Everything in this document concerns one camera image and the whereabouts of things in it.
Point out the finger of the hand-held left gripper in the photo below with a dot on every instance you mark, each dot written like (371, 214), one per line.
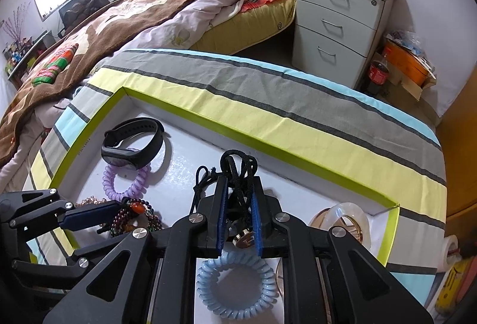
(85, 257)
(89, 214)

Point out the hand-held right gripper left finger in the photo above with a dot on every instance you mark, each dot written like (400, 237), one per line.
(222, 216)

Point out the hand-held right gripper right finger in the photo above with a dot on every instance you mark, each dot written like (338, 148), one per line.
(257, 223)

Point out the green cardboard box lid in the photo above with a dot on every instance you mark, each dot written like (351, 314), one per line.
(179, 145)

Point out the black smart band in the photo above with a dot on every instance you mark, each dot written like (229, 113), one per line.
(149, 147)

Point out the striped table cloth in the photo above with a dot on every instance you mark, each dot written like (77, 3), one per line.
(298, 115)

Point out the red green patterned cushion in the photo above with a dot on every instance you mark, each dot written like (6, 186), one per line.
(56, 65)

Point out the cluttered shelf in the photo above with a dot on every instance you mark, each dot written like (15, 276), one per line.
(22, 59)

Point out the brown patterned blanket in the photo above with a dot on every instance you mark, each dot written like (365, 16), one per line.
(111, 40)

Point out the yellow mattress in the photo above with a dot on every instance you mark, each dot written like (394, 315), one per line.
(249, 25)

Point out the cola bottle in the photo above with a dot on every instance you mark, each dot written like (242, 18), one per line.
(378, 72)

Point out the white paper roll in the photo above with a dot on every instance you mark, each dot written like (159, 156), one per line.
(449, 253)

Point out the decorative flower branches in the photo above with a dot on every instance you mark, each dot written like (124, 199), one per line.
(15, 25)

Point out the dark monitor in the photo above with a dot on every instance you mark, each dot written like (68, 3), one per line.
(80, 9)

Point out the yellow package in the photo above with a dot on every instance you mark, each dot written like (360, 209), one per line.
(452, 286)

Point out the orange box in carton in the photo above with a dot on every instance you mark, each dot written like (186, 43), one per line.
(413, 85)

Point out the wooden door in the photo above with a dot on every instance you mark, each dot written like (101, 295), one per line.
(458, 141)

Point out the grey drawer nightstand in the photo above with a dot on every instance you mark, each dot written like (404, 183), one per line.
(335, 18)

